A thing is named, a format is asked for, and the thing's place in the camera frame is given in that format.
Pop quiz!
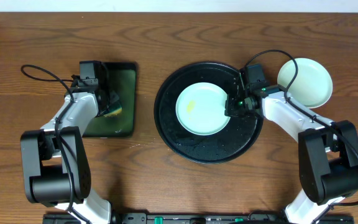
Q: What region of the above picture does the green and yellow sponge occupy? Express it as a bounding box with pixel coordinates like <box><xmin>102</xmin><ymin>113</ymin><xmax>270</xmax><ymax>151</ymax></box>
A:
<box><xmin>103</xmin><ymin>103</ymin><xmax>122</xmax><ymax>117</ymax></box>

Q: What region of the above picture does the mint green plate with stain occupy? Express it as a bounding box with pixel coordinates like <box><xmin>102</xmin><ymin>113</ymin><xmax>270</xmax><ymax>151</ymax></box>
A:
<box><xmin>288</xmin><ymin>58</ymin><xmax>333</xmax><ymax>108</ymax></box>

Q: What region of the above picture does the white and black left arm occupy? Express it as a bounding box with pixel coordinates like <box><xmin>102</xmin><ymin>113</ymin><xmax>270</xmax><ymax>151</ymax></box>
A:
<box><xmin>20</xmin><ymin>60</ymin><xmax>122</xmax><ymax>223</ymax></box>

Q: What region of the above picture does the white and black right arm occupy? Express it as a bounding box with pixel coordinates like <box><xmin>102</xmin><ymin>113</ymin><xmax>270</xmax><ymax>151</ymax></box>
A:
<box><xmin>225</xmin><ymin>82</ymin><xmax>358</xmax><ymax>223</ymax></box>

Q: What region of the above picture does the black rectangular water tray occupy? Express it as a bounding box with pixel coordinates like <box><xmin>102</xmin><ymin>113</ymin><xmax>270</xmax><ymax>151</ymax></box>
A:
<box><xmin>84</xmin><ymin>62</ymin><xmax>137</xmax><ymax>138</ymax></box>

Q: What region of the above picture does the round black serving tray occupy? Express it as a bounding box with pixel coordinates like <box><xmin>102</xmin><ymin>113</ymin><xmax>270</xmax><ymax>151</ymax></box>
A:
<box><xmin>154</xmin><ymin>62</ymin><xmax>264</xmax><ymax>164</ymax></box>

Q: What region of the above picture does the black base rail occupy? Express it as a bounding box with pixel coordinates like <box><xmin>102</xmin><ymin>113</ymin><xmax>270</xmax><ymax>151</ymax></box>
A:
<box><xmin>42</xmin><ymin>213</ymin><xmax>355</xmax><ymax>224</ymax></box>

